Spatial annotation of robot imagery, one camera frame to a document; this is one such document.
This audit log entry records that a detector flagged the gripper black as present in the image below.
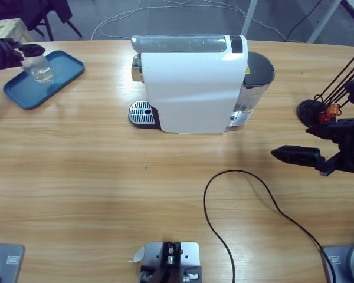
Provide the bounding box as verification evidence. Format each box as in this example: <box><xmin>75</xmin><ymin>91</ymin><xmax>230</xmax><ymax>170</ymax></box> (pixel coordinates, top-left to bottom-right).
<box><xmin>270</xmin><ymin>116</ymin><xmax>354</xmax><ymax>177</ymax></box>
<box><xmin>0</xmin><ymin>37</ymin><xmax>46</xmax><ymax>70</ymax></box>

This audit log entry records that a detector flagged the clear drinking glass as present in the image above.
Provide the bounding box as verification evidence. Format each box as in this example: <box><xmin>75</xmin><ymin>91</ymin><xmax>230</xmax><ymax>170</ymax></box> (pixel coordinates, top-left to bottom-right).
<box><xmin>21</xmin><ymin>55</ymin><xmax>55</xmax><ymax>84</ymax></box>

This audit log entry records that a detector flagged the grey machine lid lever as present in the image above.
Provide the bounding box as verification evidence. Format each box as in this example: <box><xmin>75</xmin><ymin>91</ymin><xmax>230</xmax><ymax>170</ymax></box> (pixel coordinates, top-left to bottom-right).
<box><xmin>130</xmin><ymin>34</ymin><xmax>227</xmax><ymax>54</ymax></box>

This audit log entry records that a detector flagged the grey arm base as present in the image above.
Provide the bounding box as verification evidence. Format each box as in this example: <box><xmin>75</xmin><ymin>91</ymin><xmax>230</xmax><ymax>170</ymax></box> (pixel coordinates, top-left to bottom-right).
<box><xmin>0</xmin><ymin>241</ymin><xmax>26</xmax><ymax>283</ymax></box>
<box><xmin>321</xmin><ymin>242</ymin><xmax>354</xmax><ymax>283</ymax></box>

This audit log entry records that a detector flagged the orange coffee capsule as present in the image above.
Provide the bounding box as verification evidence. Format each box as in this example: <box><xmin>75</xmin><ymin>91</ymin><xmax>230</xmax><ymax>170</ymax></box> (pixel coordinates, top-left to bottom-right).
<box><xmin>326</xmin><ymin>103</ymin><xmax>342</xmax><ymax>116</ymax></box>

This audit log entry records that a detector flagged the white capsule coffee machine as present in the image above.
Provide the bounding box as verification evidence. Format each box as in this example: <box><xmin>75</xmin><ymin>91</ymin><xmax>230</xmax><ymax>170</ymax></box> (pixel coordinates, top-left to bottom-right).
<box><xmin>131</xmin><ymin>34</ymin><xmax>248</xmax><ymax>135</ymax></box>

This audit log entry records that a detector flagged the wooden crate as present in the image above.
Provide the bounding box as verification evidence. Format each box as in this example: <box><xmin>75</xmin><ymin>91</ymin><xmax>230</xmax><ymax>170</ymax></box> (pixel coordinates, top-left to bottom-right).
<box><xmin>0</xmin><ymin>18</ymin><xmax>36</xmax><ymax>45</ymax></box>

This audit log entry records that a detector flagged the black capsule holder with rods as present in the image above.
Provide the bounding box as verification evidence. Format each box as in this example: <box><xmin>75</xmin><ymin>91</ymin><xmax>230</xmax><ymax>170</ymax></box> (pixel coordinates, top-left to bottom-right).
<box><xmin>297</xmin><ymin>49</ymin><xmax>354</xmax><ymax>128</ymax></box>

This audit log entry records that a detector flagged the blue plastic tray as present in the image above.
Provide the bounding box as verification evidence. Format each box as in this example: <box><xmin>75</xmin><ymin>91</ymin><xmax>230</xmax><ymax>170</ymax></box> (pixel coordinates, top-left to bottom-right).
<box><xmin>2</xmin><ymin>50</ymin><xmax>86</xmax><ymax>111</ymax></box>

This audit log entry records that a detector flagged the black chair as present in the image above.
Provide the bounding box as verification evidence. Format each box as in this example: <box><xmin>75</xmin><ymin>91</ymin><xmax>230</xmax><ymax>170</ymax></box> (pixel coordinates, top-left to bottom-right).
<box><xmin>0</xmin><ymin>0</ymin><xmax>83</xmax><ymax>42</ymax></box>

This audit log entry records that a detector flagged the metal drip tray grille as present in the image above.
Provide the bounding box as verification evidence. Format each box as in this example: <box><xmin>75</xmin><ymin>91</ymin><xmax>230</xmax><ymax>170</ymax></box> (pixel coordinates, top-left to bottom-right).
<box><xmin>128</xmin><ymin>100</ymin><xmax>162</xmax><ymax>130</ymax></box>

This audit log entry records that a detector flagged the white paper tag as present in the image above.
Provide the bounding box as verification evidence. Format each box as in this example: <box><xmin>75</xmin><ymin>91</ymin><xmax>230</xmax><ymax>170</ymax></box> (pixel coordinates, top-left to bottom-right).
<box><xmin>128</xmin><ymin>246</ymin><xmax>146</xmax><ymax>263</ymax></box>

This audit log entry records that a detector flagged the white floor cable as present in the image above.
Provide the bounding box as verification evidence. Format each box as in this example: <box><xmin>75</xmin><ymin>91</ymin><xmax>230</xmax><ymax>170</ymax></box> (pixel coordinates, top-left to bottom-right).
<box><xmin>90</xmin><ymin>0</ymin><xmax>287</xmax><ymax>41</ymax></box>

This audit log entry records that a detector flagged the white metal frame leg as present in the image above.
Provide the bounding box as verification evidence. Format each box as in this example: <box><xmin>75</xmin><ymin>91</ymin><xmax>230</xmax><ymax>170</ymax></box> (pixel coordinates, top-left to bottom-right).
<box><xmin>241</xmin><ymin>0</ymin><xmax>259</xmax><ymax>37</ymax></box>
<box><xmin>308</xmin><ymin>0</ymin><xmax>342</xmax><ymax>44</ymax></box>

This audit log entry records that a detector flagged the black floor cable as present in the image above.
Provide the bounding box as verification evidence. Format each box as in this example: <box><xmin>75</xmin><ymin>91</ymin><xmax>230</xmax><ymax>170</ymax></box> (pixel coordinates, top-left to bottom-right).
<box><xmin>283</xmin><ymin>0</ymin><xmax>324</xmax><ymax>42</ymax></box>

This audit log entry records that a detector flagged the thin black cable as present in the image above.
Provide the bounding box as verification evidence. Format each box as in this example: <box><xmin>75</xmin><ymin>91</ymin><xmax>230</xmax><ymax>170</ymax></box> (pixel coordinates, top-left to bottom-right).
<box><xmin>203</xmin><ymin>169</ymin><xmax>337</xmax><ymax>283</ymax></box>

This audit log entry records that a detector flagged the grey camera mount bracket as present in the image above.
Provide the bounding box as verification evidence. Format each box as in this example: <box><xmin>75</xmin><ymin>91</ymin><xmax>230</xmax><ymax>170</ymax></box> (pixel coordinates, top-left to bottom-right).
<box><xmin>140</xmin><ymin>241</ymin><xmax>203</xmax><ymax>283</ymax></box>

